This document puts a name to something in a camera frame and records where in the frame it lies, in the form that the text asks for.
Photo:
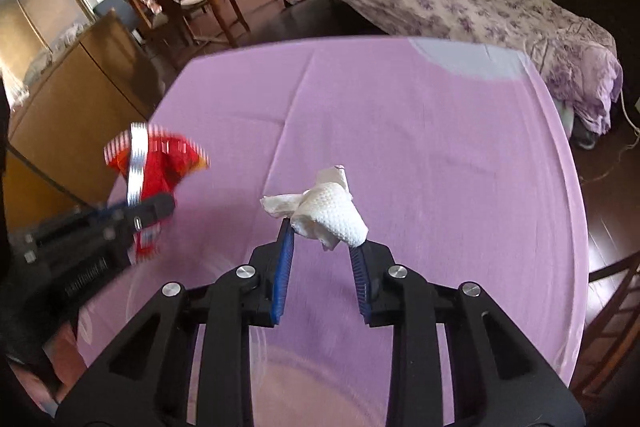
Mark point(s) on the white tissue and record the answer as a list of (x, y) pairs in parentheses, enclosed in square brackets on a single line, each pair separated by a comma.
[(330, 212)]

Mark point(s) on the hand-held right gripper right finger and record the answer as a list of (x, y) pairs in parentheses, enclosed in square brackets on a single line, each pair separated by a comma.
[(361, 277)]

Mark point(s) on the plain wooden chair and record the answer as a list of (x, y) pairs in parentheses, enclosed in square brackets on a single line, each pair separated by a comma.
[(615, 307)]

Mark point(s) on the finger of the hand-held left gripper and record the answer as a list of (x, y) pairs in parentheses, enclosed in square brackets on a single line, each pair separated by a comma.
[(150, 214), (107, 211)]

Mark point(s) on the red snack bag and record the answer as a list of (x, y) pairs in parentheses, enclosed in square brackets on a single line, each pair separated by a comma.
[(160, 167)]

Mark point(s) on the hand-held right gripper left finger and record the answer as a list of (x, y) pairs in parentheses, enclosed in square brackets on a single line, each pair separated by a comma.
[(284, 277)]

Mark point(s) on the person's left hand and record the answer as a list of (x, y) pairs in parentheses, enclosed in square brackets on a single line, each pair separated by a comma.
[(67, 357)]

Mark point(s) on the purple tablecloth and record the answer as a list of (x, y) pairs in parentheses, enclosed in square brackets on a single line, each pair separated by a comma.
[(400, 157)]

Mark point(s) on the wooden cabinet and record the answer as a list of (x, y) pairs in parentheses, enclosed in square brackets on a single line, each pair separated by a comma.
[(75, 97)]

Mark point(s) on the grey blue chair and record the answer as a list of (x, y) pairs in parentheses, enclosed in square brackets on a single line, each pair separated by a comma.
[(115, 12)]

